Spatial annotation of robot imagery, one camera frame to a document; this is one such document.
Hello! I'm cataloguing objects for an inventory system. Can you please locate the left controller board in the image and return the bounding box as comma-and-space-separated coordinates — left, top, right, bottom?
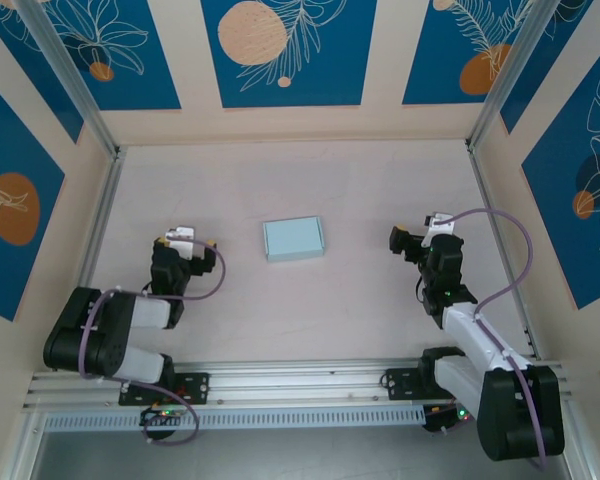
139, 405, 186, 426

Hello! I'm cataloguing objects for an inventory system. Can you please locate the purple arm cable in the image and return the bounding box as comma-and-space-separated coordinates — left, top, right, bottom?
79, 238, 227, 446
427, 208, 549, 472

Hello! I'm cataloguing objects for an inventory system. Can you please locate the controller board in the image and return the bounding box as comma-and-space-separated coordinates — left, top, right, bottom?
139, 405, 186, 426
422, 402, 479, 434

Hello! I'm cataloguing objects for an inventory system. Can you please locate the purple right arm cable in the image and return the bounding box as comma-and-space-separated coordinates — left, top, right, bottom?
427, 208, 549, 472

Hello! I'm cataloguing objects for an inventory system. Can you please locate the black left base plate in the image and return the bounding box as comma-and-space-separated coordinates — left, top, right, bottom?
118, 372, 211, 405

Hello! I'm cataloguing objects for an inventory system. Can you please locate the long aluminium base rail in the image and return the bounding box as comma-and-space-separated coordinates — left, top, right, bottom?
22, 355, 574, 412

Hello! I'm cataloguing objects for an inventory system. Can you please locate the grey slotted cable duct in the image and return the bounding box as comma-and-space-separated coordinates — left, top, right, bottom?
44, 405, 426, 432

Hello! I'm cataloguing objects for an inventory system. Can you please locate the grey metal sheet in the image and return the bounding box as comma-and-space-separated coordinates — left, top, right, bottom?
29, 402, 569, 480

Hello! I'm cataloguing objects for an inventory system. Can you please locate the right controller board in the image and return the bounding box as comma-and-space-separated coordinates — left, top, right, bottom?
422, 402, 479, 434

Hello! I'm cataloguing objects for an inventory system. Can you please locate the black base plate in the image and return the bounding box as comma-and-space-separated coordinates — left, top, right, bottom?
118, 372, 211, 405
385, 367, 456, 401

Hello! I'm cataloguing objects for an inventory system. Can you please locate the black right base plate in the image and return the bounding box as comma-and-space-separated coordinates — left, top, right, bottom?
385, 367, 456, 401

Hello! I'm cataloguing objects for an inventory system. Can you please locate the aluminium corner post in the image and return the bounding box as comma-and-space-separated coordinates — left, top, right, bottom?
464, 0, 596, 151
14, 0, 124, 161

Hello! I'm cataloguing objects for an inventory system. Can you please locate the blue floral wall panel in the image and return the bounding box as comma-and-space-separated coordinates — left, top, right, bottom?
499, 0, 600, 135
522, 44, 600, 311
201, 0, 379, 109
0, 0, 85, 145
0, 72, 67, 322
44, 0, 182, 112
402, 0, 546, 107

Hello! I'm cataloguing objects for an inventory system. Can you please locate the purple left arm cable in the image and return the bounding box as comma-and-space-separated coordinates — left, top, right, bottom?
79, 238, 227, 446

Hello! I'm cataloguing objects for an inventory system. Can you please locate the aluminium frame bar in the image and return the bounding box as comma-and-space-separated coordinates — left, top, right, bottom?
547, 399, 596, 480
2, 409, 49, 480

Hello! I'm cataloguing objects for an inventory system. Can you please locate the light blue paper box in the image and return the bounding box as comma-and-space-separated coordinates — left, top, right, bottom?
262, 215, 326, 265

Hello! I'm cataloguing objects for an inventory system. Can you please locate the aluminium side rail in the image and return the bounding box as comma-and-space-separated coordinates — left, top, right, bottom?
52, 147, 129, 371
467, 142, 544, 361

